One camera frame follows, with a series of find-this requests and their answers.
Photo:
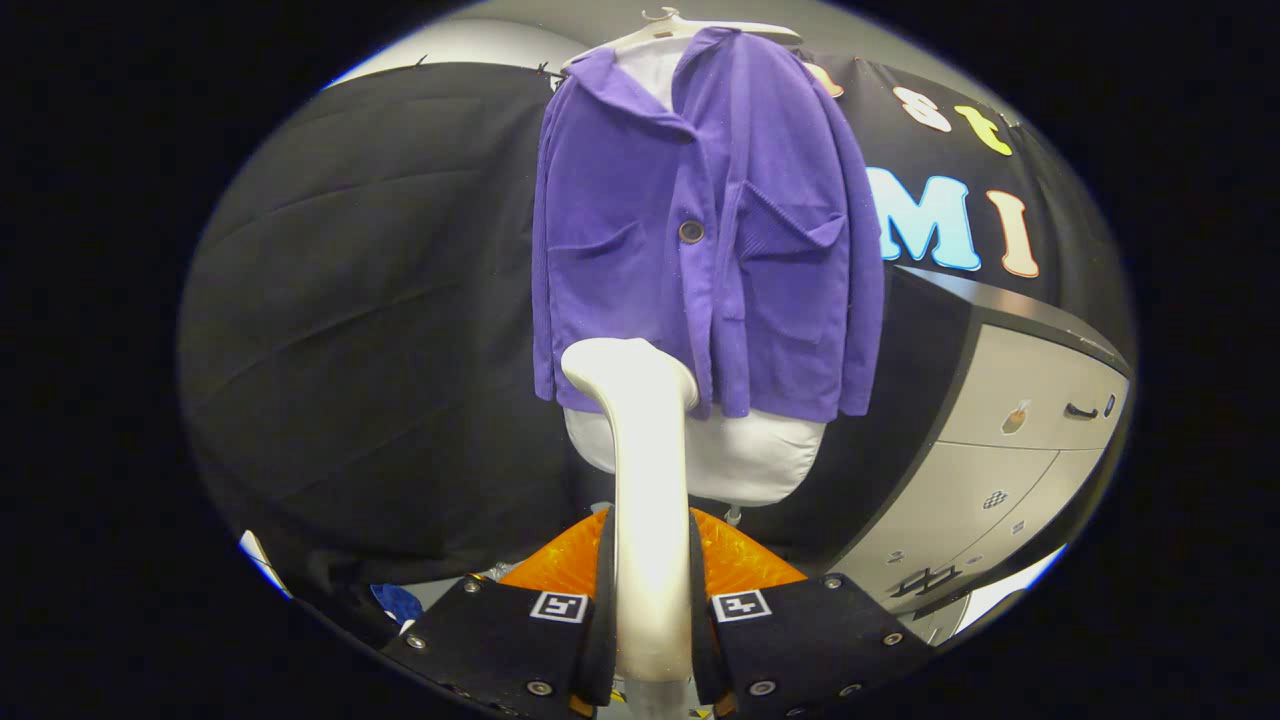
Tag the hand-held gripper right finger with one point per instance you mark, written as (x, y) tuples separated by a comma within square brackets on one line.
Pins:
[(800, 640)]

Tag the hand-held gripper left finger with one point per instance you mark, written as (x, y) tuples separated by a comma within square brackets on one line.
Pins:
[(520, 640)]

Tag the white garment steamer head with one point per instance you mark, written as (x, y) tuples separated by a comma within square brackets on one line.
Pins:
[(650, 500)]

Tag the purple jacket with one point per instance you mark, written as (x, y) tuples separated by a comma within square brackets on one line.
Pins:
[(620, 250)]

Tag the white clothes hanger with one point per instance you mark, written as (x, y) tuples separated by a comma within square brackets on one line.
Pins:
[(660, 20)]

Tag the blue object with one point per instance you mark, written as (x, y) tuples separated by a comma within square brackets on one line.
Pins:
[(398, 603)]

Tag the white padded ironing form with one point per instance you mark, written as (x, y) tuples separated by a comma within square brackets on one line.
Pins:
[(760, 460)]

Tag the grey cabinet with dark top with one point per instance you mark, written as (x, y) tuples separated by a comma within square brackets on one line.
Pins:
[(1010, 480)]

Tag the plain black side curtain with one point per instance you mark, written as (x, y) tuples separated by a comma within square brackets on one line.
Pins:
[(380, 330)]

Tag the black backdrop cloth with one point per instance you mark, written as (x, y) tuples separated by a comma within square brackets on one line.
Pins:
[(1040, 170)]

